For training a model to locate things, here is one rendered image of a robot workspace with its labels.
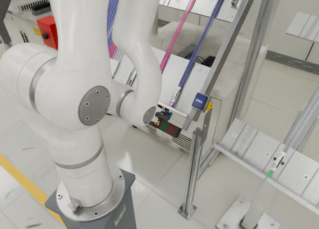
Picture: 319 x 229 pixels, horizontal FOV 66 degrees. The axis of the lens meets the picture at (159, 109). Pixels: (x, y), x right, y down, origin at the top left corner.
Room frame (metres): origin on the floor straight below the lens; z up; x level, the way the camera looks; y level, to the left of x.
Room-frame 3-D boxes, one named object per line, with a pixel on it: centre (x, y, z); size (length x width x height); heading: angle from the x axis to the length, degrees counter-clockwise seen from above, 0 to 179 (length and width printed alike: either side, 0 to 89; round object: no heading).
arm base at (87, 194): (0.37, 0.19, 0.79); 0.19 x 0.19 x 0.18
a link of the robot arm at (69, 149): (0.39, 0.22, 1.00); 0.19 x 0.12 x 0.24; 55
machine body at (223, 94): (1.35, -0.21, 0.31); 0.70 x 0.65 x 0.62; 54
